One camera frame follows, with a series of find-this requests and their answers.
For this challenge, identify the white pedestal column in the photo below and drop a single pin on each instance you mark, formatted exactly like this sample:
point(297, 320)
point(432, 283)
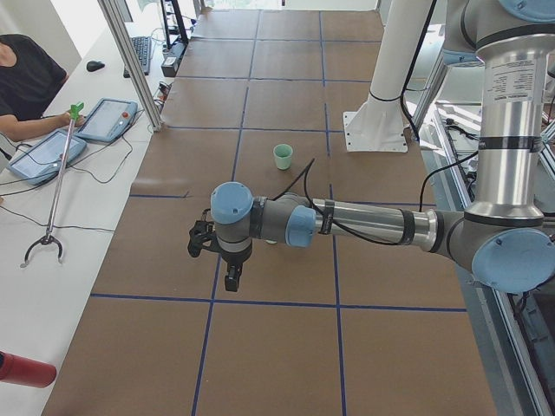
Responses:
point(377, 126)

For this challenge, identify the blue teach pendant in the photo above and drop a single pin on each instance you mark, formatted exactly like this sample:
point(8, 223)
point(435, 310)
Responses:
point(108, 120)
point(41, 162)

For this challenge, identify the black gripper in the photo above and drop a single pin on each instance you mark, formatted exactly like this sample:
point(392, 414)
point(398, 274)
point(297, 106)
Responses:
point(234, 257)

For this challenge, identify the green handled reacher grabber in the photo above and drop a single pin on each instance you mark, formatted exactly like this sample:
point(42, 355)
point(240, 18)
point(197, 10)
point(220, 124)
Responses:
point(48, 238)

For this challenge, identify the person in black shirt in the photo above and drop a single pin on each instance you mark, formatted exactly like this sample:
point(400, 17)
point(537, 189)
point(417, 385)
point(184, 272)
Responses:
point(30, 80)

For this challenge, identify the aluminium frame post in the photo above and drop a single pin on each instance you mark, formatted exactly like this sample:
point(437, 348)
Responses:
point(131, 62)

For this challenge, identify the near blue teach pendant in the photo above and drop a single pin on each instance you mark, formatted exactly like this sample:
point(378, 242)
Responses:
point(41, 162)

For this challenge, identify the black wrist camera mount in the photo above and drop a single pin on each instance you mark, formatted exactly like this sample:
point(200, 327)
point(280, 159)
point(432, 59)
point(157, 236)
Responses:
point(202, 236)

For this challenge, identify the red bottle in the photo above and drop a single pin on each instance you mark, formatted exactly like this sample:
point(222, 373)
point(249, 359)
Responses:
point(23, 371)

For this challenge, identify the black computer mouse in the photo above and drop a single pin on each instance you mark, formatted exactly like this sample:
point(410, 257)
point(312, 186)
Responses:
point(93, 66)

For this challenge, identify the far blue teach pendant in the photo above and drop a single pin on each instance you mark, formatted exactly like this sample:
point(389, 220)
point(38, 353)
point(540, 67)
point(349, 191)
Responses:
point(108, 120)

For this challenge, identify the black keyboard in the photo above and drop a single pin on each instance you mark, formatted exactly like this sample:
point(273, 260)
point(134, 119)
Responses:
point(142, 46)

